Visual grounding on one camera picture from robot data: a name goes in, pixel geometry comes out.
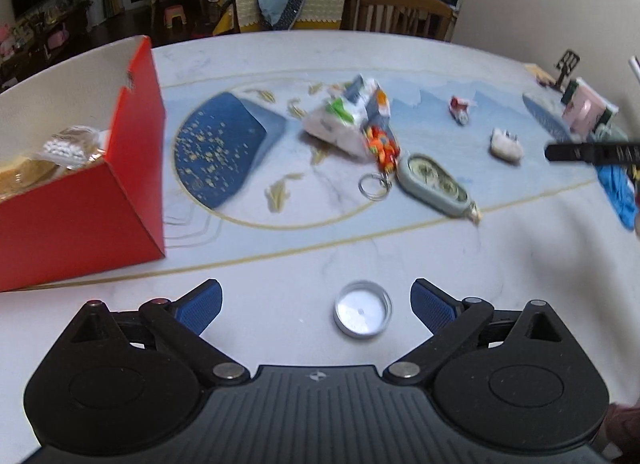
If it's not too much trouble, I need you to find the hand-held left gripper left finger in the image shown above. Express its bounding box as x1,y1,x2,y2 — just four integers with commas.
65,278,252,389

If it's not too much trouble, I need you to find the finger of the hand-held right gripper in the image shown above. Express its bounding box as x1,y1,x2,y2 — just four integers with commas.
544,141,640,168

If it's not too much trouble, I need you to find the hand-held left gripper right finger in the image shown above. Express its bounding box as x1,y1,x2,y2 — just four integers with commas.
382,278,576,387

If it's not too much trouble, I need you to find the round metal tin lid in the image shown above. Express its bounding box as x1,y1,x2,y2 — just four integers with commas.
332,281,394,341

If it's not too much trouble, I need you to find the red cardboard box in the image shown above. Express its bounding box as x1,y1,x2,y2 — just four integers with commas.
0,35,167,293

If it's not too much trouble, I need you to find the clear wafer biscuit packet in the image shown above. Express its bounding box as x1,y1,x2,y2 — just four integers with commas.
42,126,109,171

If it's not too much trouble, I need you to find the person's right hand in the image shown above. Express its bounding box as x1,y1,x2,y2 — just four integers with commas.
600,401,640,462

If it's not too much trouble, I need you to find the pink mug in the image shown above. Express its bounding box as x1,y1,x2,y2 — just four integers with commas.
561,84,609,136

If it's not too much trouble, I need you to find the white and dark carton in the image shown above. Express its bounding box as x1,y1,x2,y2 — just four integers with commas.
575,77,621,129

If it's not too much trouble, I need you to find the blue cloth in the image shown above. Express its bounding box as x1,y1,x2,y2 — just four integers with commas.
597,164,640,231

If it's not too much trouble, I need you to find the small white toy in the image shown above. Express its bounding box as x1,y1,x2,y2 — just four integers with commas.
489,127,524,163

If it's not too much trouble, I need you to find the black phone stand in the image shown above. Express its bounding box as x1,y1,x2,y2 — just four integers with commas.
553,49,582,91

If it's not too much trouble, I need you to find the small red and white packet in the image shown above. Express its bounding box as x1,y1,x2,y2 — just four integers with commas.
448,96,477,126

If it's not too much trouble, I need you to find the blue printed table mat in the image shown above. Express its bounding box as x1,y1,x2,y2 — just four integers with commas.
164,69,640,272

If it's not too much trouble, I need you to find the white and green snack bag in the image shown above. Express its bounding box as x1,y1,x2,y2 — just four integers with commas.
301,74,392,161

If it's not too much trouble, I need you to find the wooden chair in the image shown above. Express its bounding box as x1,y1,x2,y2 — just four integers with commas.
355,0,457,43

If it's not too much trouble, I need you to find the pink stool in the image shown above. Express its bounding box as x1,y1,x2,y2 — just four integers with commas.
162,4,189,28

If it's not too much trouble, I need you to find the dark television cabinet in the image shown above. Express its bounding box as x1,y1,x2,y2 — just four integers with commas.
0,1,93,90

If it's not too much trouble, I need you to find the orange bead keychain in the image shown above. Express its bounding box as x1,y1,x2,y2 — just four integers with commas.
357,125,402,201

